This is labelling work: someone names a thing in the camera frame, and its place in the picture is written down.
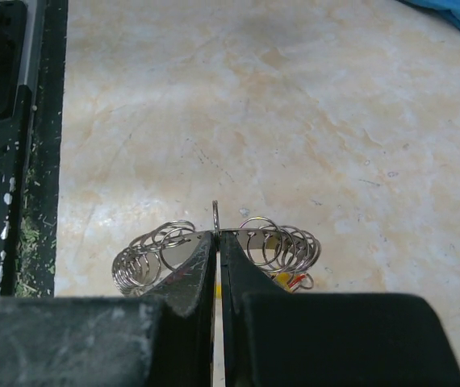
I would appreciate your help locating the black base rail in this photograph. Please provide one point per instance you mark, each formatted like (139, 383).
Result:
(32, 77)

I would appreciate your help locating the red key tag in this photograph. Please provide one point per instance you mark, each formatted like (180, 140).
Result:
(295, 282)

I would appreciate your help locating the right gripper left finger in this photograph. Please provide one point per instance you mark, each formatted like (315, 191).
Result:
(162, 338)

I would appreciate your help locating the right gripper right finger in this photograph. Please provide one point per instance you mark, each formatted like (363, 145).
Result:
(276, 338)

